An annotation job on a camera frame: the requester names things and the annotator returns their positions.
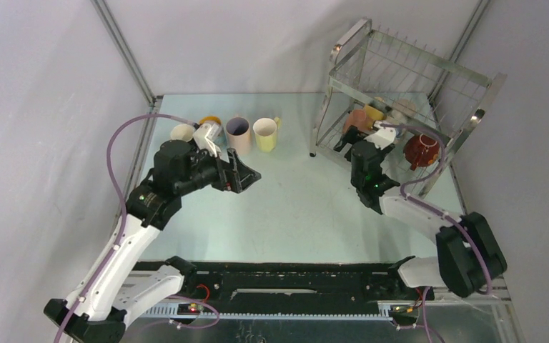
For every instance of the blue patterned mug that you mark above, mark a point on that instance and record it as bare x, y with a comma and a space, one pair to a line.
215, 133

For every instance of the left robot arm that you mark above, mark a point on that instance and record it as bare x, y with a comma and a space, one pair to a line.
98, 310

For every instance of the salmon pink cup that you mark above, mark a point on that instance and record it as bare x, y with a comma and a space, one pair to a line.
359, 119

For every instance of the metal dish rack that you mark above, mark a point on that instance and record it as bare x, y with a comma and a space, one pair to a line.
367, 62

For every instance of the beige cup in rack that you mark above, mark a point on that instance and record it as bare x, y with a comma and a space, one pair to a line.
402, 111

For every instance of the aluminium frame post left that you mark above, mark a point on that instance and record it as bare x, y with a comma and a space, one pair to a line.
114, 31

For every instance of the aluminium frame post right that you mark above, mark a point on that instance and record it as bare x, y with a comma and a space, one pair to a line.
471, 26

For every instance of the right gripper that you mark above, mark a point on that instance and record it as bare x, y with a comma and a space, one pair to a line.
352, 136

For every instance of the aluminium frame post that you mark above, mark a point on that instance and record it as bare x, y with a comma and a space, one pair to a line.
471, 26
114, 31

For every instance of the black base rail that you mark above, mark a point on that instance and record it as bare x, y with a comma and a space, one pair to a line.
301, 290

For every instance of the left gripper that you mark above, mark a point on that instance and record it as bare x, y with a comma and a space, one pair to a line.
235, 176

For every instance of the dark red mug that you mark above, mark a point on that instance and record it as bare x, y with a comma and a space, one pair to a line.
421, 151

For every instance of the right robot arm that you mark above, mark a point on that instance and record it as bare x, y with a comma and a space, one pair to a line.
468, 255

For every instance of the pale pink cup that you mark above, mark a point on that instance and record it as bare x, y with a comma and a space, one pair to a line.
238, 134

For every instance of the orange yellow cup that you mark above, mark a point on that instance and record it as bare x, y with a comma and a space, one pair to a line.
377, 109

